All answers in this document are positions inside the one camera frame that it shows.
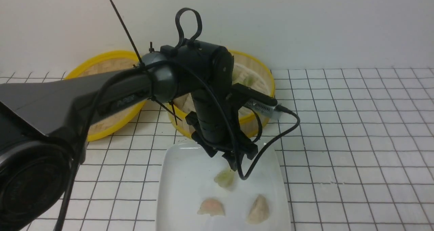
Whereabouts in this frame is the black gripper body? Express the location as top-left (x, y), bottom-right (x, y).
top-left (185, 112), bottom-right (258, 160)

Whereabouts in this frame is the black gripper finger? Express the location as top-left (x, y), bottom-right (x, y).
top-left (222, 152), bottom-right (243, 171)

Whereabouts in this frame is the green dumpling far right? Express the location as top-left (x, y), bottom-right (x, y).
top-left (242, 75), bottom-right (255, 87)

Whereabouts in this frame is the beige dumpling on plate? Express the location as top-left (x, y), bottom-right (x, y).
top-left (246, 194), bottom-right (270, 225)

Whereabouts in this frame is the pale green dumpling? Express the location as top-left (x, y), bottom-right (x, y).
top-left (214, 168), bottom-right (235, 190)

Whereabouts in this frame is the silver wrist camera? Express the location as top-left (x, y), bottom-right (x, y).
top-left (229, 83), bottom-right (282, 120)

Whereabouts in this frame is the yellow rimmed bamboo steamer basket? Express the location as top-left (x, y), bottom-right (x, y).
top-left (166, 50), bottom-right (275, 138)

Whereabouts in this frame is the white square plate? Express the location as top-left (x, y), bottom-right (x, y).
top-left (155, 141), bottom-right (293, 231)

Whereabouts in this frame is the pink dumpling on plate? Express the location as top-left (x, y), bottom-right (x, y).
top-left (197, 198), bottom-right (226, 216)

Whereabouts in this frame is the yellow rimmed bamboo steamer lid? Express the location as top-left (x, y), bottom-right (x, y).
top-left (65, 50), bottom-right (145, 141)

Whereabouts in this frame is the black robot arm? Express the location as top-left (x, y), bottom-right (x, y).
top-left (1, 38), bottom-right (258, 231)

